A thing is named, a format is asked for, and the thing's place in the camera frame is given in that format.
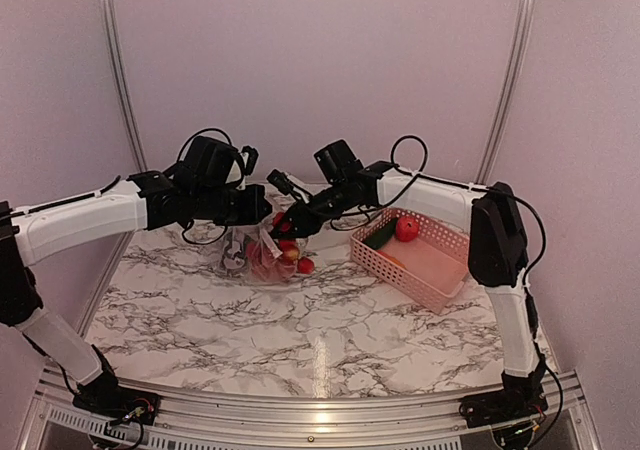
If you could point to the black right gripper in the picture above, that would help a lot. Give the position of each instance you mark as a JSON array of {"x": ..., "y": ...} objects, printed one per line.
[{"x": 303, "y": 221}]

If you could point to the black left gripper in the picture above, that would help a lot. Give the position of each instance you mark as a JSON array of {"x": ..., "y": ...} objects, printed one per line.
[{"x": 253, "y": 213}]

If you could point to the clear pink zip top bag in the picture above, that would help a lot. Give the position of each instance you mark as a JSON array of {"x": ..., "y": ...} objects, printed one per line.
[{"x": 277, "y": 206}]

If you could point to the green cucumber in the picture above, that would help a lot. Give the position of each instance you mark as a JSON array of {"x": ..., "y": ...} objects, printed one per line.
[{"x": 379, "y": 238}]

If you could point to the orange red mango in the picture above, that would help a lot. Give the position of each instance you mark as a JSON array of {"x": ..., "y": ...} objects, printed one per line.
[{"x": 392, "y": 259}]

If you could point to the red apple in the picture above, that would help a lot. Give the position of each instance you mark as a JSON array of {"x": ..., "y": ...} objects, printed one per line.
[{"x": 407, "y": 229}]

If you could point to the dark purple eggplant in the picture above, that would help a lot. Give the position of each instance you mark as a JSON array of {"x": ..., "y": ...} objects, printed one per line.
[{"x": 233, "y": 257}]

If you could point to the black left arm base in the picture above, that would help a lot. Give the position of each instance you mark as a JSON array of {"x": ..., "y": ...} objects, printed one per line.
[{"x": 120, "y": 404}]

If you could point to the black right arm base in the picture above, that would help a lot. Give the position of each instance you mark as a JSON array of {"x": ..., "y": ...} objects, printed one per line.
[{"x": 518, "y": 398}]

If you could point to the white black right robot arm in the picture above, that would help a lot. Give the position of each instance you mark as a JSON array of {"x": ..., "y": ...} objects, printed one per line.
[{"x": 497, "y": 255}]

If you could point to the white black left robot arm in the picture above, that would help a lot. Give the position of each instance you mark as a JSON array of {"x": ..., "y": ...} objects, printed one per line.
[{"x": 141, "y": 202}]

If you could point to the pink perforated plastic basket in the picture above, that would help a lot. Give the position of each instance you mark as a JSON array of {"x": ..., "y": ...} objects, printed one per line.
[{"x": 436, "y": 261}]

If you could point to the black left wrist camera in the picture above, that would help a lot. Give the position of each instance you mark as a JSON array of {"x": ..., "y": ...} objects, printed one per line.
[{"x": 213, "y": 164}]

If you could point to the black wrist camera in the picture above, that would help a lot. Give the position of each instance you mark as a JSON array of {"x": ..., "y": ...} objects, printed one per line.
[
  {"x": 337, "y": 162},
  {"x": 213, "y": 164}
]

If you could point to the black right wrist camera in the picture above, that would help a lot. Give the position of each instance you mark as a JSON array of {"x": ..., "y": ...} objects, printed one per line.
[{"x": 337, "y": 162}]

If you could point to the aluminium front rail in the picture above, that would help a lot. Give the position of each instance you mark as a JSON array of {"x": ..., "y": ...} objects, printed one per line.
[{"x": 193, "y": 419}]

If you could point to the aluminium frame post left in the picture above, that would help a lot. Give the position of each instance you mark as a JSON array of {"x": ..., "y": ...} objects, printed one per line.
[{"x": 117, "y": 63}]

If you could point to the aluminium frame post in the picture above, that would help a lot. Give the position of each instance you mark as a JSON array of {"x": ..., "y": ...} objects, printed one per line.
[
  {"x": 117, "y": 63},
  {"x": 515, "y": 62}
]

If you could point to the aluminium frame post right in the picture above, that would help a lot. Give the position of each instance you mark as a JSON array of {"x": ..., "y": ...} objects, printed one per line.
[{"x": 515, "y": 62}]

